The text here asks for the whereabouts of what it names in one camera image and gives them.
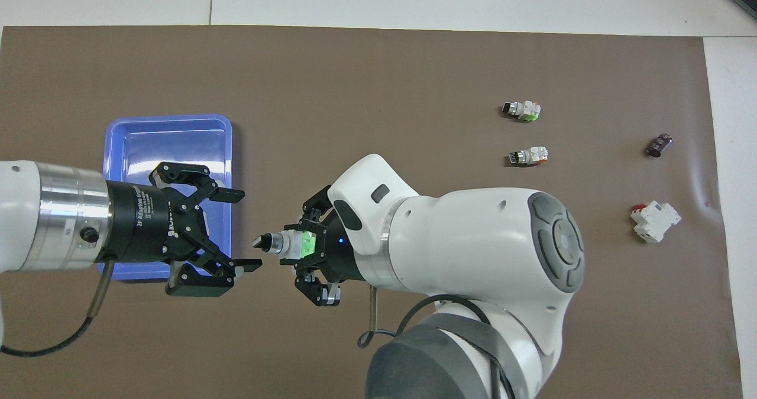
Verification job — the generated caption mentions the selector switch with green base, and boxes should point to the selector switch with green base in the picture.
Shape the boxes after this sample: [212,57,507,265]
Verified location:
[501,100,542,122]

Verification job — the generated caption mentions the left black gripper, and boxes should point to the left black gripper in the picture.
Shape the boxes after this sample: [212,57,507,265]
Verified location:
[106,161,263,299]

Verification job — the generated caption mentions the selector switch with orange base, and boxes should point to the selector switch with orange base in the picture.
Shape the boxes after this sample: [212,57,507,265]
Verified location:
[507,146,549,167]

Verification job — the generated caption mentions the white circuit breaker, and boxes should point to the white circuit breaker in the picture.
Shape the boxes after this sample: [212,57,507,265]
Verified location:
[630,201,682,244]

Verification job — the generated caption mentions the black cylindrical capacitor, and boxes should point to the black cylindrical capacitor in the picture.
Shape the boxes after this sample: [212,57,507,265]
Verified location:
[646,132,675,158]

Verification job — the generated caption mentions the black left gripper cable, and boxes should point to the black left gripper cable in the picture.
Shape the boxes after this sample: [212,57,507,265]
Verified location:
[0,260,116,357]

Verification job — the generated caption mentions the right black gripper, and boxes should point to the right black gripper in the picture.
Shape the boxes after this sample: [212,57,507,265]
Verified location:
[280,185,364,306]

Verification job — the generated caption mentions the brown table mat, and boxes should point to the brown table mat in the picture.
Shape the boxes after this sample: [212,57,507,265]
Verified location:
[0,25,743,399]

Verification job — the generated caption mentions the blue plastic tray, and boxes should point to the blue plastic tray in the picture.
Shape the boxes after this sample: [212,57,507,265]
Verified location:
[97,113,233,283]

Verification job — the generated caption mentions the selector switch with green block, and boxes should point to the selector switch with green block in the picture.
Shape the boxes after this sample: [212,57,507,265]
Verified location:
[253,228,320,264]

